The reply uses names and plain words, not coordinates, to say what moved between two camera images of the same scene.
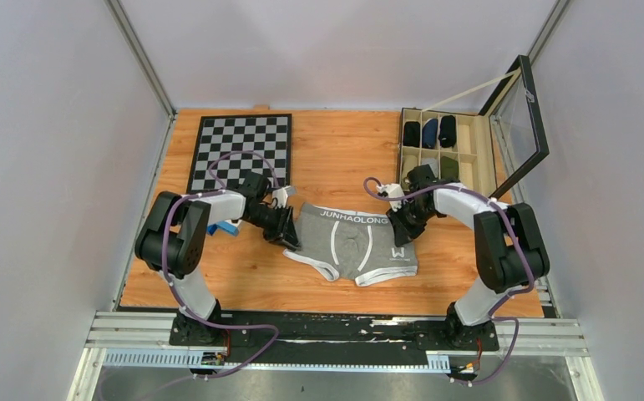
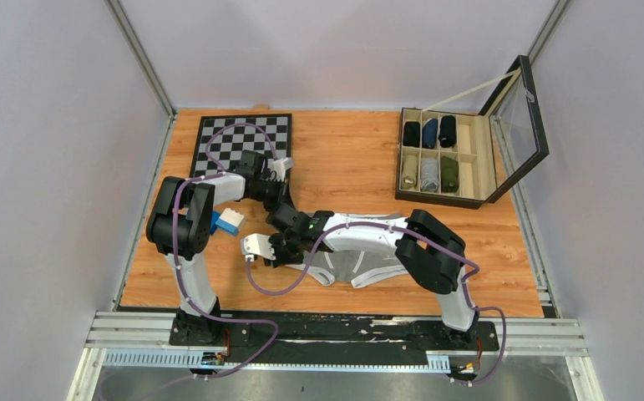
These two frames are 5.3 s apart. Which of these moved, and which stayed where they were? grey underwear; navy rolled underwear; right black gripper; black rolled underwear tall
Moved: right black gripper
Stayed: navy rolled underwear; black rolled underwear tall; grey underwear
